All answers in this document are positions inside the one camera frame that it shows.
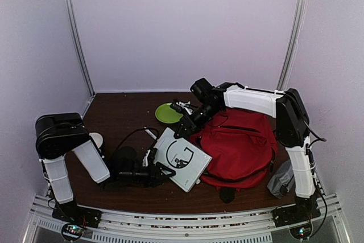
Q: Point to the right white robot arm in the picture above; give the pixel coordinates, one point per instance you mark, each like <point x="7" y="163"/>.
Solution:
<point x="292" y="130"/>

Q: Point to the aluminium frame post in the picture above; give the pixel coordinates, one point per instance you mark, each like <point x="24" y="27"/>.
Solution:
<point x="78" y="46"/>
<point x="292" y="44"/>

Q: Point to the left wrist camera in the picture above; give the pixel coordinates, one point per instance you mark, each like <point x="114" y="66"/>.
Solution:
<point x="149" y="157"/>

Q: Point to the left aluminium frame post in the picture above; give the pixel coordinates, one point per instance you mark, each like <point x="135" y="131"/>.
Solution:
<point x="78" y="46"/>

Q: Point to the right aluminium frame post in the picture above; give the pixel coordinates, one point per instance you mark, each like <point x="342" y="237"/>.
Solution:
<point x="292" y="44"/>

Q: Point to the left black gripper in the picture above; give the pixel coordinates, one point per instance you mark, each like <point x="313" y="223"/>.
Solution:
<point x="155" y="174"/>

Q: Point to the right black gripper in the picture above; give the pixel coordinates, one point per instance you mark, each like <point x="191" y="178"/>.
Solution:
<point x="189" y="125"/>

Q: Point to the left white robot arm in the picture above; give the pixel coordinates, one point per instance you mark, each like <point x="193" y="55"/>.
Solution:
<point x="59" y="136"/>

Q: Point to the grey pencil case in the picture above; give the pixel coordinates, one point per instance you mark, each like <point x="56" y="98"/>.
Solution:
<point x="282" y="181"/>

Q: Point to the white pink marker pen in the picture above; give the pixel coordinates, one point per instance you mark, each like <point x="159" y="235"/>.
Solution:
<point x="149" y="132"/>

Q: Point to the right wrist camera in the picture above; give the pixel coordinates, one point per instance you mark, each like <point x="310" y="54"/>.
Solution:
<point x="184" y="108"/>

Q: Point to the front aluminium rail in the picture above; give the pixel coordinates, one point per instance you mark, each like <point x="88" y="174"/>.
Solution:
<point x="244" y="226"/>

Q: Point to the red backpack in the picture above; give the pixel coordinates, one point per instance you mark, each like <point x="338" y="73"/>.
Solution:
<point x="243" y="149"/>

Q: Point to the green plate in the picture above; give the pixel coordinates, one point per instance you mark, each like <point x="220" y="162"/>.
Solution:
<point x="165" y="114"/>

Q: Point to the white and black bowl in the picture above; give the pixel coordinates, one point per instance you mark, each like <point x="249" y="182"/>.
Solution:
<point x="99" y="141"/>

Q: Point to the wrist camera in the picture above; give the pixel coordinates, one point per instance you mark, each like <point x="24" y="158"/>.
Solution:
<point x="184" y="108"/>
<point x="149" y="157"/>

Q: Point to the grey G book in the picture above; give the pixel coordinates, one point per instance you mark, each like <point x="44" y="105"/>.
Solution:
<point x="187" y="160"/>

